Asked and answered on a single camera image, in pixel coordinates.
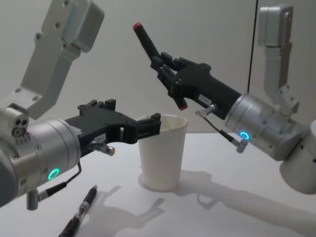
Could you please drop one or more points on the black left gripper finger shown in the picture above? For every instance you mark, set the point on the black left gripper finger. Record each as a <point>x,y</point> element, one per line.
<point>148,128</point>
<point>110,103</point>

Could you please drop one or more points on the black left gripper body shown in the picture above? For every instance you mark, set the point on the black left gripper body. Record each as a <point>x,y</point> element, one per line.
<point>98,123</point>

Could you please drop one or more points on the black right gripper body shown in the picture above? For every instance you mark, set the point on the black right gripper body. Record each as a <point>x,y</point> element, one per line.
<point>209,84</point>

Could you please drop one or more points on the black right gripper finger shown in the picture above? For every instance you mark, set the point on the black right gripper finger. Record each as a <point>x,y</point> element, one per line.
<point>168,76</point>
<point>170,60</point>

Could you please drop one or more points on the black marker with red ends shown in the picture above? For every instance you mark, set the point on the black marker with red ends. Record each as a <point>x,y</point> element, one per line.
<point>145,40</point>

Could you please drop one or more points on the white paper cup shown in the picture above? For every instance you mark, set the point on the white paper cup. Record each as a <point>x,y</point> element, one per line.
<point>163,158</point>

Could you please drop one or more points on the black pen with clear grip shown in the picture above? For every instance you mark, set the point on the black pen with clear grip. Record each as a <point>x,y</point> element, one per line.
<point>81,209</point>

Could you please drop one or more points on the white table cloth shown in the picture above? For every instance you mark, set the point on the white table cloth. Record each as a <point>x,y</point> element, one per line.
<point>247,217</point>

